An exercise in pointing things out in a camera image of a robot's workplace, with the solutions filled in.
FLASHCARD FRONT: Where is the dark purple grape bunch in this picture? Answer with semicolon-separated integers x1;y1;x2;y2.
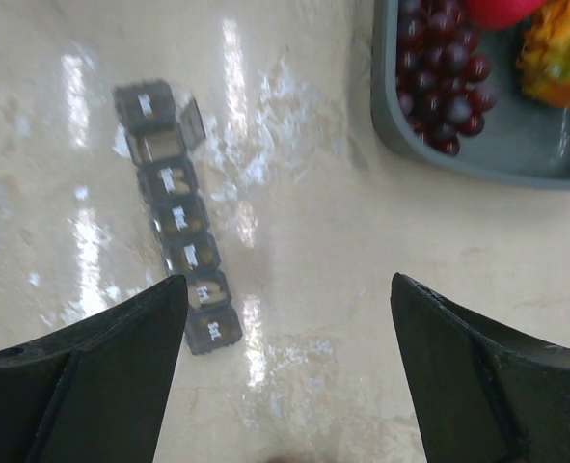
395;0;499;157

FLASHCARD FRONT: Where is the red toy apple right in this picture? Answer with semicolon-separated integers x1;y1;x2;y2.
464;0;546;31

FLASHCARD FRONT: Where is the grey weekly pill organizer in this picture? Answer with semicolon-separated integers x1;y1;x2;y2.
113;79;242;355

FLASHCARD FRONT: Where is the grey-green plastic fruit tray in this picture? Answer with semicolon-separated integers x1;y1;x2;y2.
370;1;570;190

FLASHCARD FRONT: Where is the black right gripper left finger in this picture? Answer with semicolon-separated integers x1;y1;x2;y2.
0;275;188;462

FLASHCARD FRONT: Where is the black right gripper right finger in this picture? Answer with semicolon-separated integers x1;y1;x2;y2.
391;273;570;462

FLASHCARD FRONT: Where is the orange toy pineapple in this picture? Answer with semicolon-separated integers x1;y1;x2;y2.
516;0;570;109

